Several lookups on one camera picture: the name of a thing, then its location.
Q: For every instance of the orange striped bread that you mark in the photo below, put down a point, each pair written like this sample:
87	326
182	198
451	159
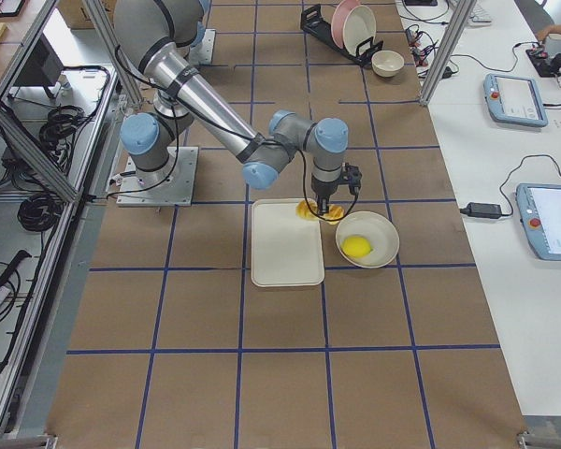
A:
307	209

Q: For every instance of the cream plate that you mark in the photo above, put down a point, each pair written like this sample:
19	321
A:
359	30

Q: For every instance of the near teach pendant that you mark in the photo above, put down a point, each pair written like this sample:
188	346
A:
540	215

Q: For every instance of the aluminium frame post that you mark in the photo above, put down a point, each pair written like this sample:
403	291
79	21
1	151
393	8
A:
447	44

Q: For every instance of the pink plate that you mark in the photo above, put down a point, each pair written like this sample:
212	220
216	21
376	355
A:
338	19

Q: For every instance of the white serving tray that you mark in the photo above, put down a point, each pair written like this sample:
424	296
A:
286	249

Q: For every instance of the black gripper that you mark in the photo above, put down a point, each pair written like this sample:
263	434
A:
323	191

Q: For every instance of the yellow lemon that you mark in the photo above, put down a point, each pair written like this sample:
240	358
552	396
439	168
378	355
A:
356	246

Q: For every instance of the cream bowl with lemon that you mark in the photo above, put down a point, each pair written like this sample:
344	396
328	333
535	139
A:
378	230

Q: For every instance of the black power adapter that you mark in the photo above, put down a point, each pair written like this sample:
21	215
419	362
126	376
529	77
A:
482	210

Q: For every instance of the teach pendant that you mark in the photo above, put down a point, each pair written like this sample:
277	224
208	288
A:
540	215
514	100

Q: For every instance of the black dish rack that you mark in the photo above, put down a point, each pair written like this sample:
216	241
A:
313	23

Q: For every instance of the small cream bowl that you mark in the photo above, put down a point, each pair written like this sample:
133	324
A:
387	64

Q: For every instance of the far teach pendant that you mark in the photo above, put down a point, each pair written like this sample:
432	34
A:
514	100

